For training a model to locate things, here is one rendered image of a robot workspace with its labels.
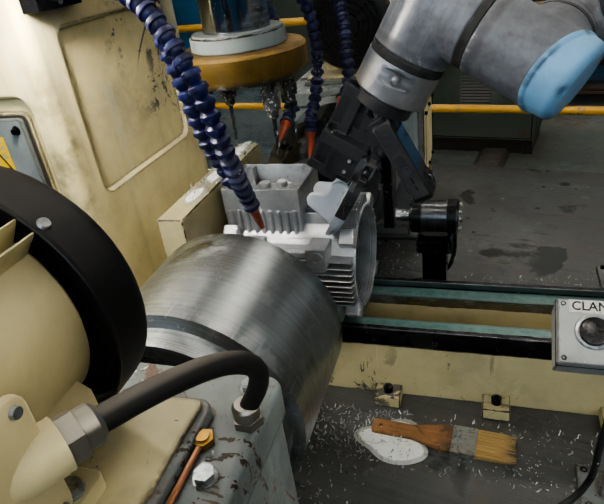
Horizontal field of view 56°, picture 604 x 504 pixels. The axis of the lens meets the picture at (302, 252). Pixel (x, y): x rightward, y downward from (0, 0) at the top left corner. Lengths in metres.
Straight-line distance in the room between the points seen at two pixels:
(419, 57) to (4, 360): 0.50
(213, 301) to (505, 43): 0.38
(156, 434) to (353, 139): 0.44
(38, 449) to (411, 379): 0.72
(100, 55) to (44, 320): 0.58
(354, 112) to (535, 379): 0.47
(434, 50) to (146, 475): 0.49
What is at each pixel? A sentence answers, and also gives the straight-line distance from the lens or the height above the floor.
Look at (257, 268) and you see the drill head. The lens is 0.60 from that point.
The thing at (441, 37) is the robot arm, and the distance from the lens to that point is 0.64.
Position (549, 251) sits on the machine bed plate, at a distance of 1.32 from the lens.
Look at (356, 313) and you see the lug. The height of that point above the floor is 0.96.
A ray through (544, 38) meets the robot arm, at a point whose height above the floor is 1.34.
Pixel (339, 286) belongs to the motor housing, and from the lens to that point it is 0.80.
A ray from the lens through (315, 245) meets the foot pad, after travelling 0.79.
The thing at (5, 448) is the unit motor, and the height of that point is 1.30.
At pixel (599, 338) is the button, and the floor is 1.07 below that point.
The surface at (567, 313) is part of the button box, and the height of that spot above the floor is 1.08.
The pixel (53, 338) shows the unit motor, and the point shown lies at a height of 1.28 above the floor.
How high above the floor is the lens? 1.46
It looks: 29 degrees down
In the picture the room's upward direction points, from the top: 8 degrees counter-clockwise
